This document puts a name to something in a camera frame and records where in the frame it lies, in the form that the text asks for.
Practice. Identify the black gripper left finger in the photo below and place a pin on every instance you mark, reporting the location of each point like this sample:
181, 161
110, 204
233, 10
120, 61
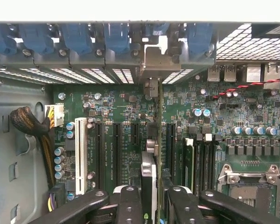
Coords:
128, 207

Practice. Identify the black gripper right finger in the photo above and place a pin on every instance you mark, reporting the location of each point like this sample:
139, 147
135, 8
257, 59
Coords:
184, 207

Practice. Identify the dark RAM stick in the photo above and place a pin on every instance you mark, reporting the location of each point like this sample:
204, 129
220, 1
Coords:
189, 163

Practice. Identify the long black expansion slot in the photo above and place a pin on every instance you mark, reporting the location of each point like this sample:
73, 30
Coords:
99, 154
117, 154

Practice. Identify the blue expansion slot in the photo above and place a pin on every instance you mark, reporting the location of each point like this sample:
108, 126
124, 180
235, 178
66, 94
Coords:
170, 147

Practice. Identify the CPU socket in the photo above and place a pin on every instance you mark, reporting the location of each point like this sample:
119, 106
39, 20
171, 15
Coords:
247, 193

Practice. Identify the white expansion slot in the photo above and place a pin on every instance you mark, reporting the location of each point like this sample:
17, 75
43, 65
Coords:
80, 151

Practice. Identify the short black expansion slot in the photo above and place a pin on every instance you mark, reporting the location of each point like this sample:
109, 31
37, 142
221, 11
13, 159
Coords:
134, 133

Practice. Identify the green motherboard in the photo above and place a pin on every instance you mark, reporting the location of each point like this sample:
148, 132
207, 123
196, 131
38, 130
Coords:
121, 102

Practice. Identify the open black PC case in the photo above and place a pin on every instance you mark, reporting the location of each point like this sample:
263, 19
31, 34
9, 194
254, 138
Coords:
18, 93

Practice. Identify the blue card retention clip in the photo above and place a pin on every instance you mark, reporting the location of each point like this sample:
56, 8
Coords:
199, 38
36, 38
116, 38
157, 28
77, 38
2, 38

